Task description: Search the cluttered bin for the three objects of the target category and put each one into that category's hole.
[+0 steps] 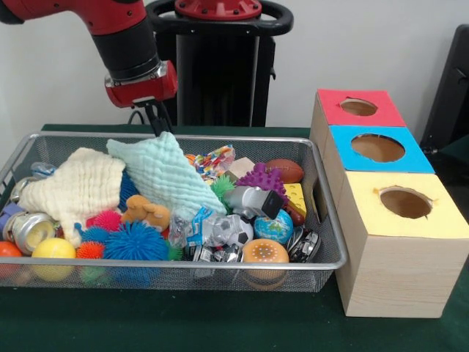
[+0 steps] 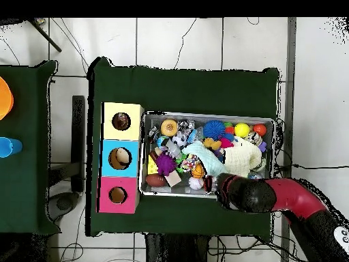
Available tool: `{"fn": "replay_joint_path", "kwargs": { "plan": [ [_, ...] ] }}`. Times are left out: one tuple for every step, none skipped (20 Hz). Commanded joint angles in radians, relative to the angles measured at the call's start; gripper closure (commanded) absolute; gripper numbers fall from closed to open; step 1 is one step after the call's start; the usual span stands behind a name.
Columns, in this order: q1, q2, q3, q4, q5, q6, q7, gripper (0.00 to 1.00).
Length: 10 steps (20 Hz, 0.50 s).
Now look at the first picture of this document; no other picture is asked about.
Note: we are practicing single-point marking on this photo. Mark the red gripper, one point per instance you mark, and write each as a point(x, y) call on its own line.
point(146, 89)

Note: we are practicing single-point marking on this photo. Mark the light blue muslin cloth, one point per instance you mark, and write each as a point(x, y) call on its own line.
point(165, 172)

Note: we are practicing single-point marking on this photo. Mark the multicoloured knotted cloth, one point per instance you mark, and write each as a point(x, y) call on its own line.
point(212, 161)

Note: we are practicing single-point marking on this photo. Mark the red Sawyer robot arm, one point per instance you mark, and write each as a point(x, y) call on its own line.
point(121, 40)

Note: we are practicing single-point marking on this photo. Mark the shallow metal mesh bin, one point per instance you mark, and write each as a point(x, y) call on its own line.
point(220, 264)

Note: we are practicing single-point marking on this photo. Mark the wooden box with three holes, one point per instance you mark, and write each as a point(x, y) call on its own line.
point(395, 278)

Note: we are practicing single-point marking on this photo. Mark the cream muslin cloth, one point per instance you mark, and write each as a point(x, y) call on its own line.
point(80, 183)

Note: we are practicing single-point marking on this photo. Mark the purple spiky ball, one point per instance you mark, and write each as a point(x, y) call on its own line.
point(260, 179)

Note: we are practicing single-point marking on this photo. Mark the large blue spiky ball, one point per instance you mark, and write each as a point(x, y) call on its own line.
point(135, 242)

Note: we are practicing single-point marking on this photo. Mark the brown toy football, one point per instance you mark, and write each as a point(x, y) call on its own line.
point(286, 170)

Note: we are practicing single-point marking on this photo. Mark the blue globe ball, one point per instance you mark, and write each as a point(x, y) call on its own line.
point(273, 227)

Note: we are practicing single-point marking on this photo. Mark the yellow cheese toy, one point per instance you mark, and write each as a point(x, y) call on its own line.
point(296, 199)

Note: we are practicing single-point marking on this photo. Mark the toy burger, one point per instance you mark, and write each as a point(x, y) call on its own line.
point(265, 251)

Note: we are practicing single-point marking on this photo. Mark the yellow smooth ball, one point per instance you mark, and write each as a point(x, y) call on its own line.
point(53, 249)

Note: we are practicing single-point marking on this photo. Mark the orange smooth ball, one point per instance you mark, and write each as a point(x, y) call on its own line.
point(9, 250)

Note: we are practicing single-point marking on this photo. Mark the dark green table cloth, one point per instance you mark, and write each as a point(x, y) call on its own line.
point(220, 322)
point(459, 147)

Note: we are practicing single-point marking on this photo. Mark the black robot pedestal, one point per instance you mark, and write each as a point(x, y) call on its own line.
point(216, 73)

